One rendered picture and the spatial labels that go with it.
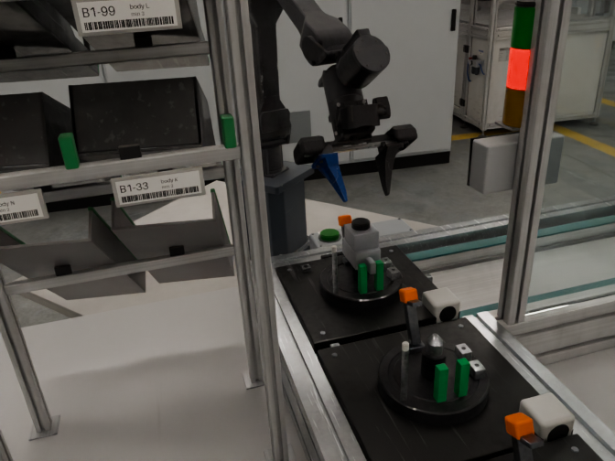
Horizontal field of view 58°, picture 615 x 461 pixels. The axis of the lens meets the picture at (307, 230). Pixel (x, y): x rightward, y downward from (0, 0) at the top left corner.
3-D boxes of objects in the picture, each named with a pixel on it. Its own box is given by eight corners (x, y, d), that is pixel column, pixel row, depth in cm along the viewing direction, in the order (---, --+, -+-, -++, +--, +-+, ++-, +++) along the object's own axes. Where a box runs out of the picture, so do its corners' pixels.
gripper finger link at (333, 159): (310, 166, 86) (318, 155, 81) (332, 163, 87) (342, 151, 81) (319, 209, 85) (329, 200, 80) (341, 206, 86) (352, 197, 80)
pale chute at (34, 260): (66, 300, 92) (67, 274, 93) (146, 292, 93) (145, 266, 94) (-23, 251, 65) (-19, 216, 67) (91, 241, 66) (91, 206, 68)
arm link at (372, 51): (299, 43, 87) (329, -1, 77) (343, 37, 91) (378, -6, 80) (322, 110, 86) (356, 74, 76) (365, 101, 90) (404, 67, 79)
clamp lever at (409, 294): (404, 342, 76) (397, 288, 75) (418, 339, 76) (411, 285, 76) (416, 349, 72) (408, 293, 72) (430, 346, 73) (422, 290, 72)
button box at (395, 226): (309, 258, 118) (308, 232, 116) (400, 241, 123) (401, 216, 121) (319, 273, 112) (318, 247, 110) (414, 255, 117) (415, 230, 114)
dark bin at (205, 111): (137, 178, 85) (133, 130, 85) (222, 171, 86) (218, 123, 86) (74, 156, 57) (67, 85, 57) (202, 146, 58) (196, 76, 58)
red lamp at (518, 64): (498, 84, 75) (501, 47, 73) (530, 80, 76) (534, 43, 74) (521, 91, 70) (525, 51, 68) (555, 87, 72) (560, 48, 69)
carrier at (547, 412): (317, 360, 81) (313, 287, 75) (464, 326, 86) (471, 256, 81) (383, 498, 60) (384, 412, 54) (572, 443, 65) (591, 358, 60)
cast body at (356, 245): (341, 252, 94) (340, 215, 91) (366, 248, 95) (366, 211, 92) (360, 276, 87) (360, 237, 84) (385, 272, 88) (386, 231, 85)
